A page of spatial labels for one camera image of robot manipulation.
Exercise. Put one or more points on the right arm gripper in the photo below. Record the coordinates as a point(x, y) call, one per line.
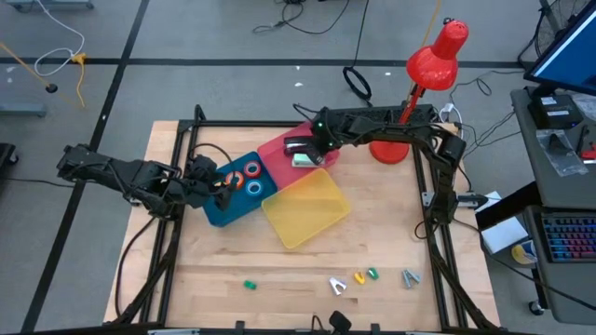
point(328, 130)

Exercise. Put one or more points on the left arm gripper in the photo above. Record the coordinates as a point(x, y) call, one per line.
point(202, 183)

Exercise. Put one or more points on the mint green stapler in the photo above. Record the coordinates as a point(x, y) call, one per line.
point(300, 160)

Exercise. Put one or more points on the blue tape roll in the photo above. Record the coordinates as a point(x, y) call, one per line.
point(247, 188)

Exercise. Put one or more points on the orange tape roll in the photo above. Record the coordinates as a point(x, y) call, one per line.
point(235, 172)

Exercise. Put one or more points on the red tape roll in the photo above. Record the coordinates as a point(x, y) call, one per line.
point(245, 169)

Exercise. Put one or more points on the blue-grey staple remover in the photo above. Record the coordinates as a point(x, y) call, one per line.
point(407, 278)

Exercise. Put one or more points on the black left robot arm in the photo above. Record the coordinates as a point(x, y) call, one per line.
point(121, 174)

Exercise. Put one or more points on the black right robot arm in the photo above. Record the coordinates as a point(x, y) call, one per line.
point(372, 126)

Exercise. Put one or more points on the green staple remover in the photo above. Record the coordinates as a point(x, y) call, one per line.
point(372, 273)
point(249, 285)

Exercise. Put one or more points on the lavender staple remover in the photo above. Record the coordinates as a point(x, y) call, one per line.
point(334, 283)

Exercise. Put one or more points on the blue plastic tray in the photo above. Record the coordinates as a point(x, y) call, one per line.
point(242, 207)

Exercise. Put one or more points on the pink plastic tray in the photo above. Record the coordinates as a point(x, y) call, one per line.
point(279, 172)

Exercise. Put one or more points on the yellow plastic tray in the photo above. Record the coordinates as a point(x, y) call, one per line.
point(305, 209)

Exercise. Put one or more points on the red desk lamp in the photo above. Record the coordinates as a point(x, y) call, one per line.
point(388, 151)

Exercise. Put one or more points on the black power strip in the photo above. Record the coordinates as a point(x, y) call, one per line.
point(426, 112)

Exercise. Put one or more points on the small black device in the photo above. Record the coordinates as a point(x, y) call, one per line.
point(340, 321)

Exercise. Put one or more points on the white box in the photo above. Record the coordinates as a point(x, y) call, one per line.
point(503, 235)

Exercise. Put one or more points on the grey metal cart base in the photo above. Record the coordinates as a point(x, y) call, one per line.
point(46, 4)
point(23, 111)

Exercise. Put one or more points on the black cart caster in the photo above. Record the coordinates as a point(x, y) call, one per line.
point(5, 158)

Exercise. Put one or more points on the yellow and blue roll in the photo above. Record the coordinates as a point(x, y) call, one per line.
point(521, 253)

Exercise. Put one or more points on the black mini computer box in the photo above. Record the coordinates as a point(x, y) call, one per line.
point(554, 111)

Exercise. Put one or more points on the clear plastic bag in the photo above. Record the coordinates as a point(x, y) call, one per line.
point(559, 153)

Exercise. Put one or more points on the grey computer desk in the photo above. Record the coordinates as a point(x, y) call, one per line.
point(559, 191)

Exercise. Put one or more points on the computer monitor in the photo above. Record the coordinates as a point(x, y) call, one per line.
point(568, 60)

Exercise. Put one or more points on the black floor fan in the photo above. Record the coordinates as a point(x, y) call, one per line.
point(549, 18)

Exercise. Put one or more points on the black desk caster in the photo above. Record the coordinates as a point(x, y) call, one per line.
point(535, 307)

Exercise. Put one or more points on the rainbow backlit keyboard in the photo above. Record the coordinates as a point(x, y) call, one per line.
point(570, 239)

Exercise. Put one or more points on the small red object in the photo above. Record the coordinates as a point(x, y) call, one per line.
point(590, 152)

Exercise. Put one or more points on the black aluminium table frame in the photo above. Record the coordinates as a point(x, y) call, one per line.
point(233, 124)

